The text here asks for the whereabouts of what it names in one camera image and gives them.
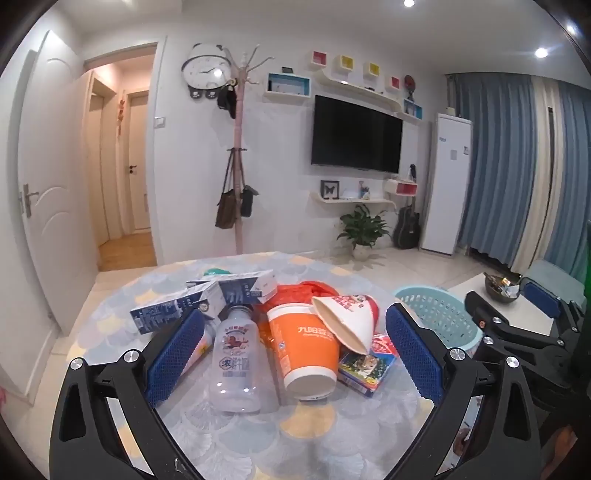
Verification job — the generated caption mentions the black hanging hat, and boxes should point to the black hanging hat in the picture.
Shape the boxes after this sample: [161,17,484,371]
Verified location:
[217,83,238,118]

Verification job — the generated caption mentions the blue and white milk carton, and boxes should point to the blue and white milk carton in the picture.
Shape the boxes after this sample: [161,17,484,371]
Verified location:
[218,271,278,306]
[130,280,225,336]

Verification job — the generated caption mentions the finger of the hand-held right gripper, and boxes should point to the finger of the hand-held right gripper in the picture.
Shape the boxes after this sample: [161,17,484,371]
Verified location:
[464,291,572,357]
[522,281,591,333]

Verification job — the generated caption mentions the dark bowl of snacks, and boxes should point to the dark bowl of snacks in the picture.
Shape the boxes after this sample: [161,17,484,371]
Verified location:
[483,272,522,305]

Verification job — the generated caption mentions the white low wall shelf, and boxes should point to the white low wall shelf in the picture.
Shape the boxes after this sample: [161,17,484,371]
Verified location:
[310,196,395,208]

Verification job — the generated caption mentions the brown hanging bag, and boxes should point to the brown hanging bag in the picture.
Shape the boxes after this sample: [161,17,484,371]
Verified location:
[215,150,243,230]

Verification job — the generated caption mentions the red snack packet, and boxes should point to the red snack packet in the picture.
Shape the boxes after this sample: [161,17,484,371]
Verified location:
[369,333,399,358]

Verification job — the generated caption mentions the black guitar case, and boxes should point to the black guitar case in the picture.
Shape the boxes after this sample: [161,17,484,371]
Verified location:
[392,206,422,250]

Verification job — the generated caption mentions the teal upholstered stool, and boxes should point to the teal upholstered stool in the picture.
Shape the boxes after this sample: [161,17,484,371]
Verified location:
[522,259,587,305]

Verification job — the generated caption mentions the orange paper cup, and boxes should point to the orange paper cup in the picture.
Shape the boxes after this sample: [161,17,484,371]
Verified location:
[267,302,340,400]

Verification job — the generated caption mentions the pink coat rack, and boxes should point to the pink coat rack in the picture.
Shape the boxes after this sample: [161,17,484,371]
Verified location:
[217,46,278,254]

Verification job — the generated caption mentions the black hanging bag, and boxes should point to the black hanging bag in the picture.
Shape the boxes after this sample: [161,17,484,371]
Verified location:
[240,185,259,217]

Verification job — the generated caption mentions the orange plastic bag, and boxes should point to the orange plastic bag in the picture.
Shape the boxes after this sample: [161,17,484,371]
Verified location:
[256,280,342,352]

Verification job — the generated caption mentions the white coffee table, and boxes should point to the white coffee table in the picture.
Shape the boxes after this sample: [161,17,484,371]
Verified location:
[448,274,555,337]

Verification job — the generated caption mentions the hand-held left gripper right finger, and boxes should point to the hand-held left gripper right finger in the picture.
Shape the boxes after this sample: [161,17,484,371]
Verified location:
[385,302,543,480]

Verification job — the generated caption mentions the clear plastic bottle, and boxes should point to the clear plastic bottle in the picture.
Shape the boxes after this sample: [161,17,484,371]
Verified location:
[209,305,265,414]

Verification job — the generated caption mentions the black wall television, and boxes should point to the black wall television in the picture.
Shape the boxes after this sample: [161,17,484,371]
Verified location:
[311,95,403,174]

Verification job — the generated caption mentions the white hallway door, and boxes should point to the white hallway door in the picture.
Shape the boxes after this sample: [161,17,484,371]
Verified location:
[127,90,153,232]

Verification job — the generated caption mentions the blue and cream curtains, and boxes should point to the blue and cream curtains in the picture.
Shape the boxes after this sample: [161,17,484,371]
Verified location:
[445,72,591,282]

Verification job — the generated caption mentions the white paper noodle bowl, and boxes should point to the white paper noodle bowl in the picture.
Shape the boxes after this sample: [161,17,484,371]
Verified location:
[311,293,382,354]

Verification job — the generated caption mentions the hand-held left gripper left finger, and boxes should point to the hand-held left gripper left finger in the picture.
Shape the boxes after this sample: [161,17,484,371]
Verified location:
[49,308,208,480]

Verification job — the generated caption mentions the white refrigerator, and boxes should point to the white refrigerator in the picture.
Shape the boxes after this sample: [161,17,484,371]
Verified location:
[420,113,474,254]

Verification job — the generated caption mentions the red and white drawer box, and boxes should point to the red and white drawer box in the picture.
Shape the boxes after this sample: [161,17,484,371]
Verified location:
[383,178,419,197]

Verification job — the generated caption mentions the potted green plant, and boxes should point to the potted green plant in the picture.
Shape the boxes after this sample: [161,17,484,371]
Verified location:
[336,204,393,261]

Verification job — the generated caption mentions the white curved wall shelf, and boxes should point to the white curved wall shelf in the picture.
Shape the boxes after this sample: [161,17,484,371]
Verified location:
[305,65,402,114]

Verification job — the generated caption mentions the white open door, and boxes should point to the white open door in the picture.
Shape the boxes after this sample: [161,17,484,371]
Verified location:
[18,30,100,388]

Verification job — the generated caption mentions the silver door handle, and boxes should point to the silver door handle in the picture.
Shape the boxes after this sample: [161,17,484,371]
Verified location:
[21,183,40,219]

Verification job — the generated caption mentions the panda wall clock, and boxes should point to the panda wall clock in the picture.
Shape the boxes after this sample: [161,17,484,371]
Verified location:
[181,43,233,100]

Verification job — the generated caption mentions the light blue plastic basket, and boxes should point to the light blue plastic basket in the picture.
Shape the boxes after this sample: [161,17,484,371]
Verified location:
[392,285,483,365]

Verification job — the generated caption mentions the colourful picture card box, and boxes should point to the colourful picture card box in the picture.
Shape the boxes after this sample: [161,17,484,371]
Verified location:
[338,348,399,398]

